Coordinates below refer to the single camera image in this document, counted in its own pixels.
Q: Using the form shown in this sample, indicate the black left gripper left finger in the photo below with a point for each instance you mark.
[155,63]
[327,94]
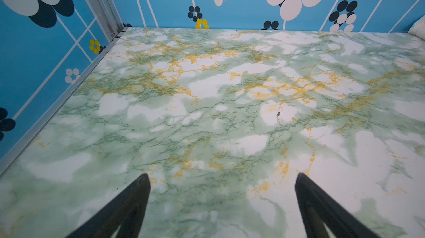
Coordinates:
[122,216]

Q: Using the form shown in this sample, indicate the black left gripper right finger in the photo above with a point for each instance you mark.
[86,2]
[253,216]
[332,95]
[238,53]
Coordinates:
[321,214]

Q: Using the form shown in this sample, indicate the white cloth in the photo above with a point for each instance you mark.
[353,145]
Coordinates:
[418,28]

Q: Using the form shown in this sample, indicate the aluminium corner post left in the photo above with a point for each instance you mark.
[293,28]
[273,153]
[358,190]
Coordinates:
[108,18]

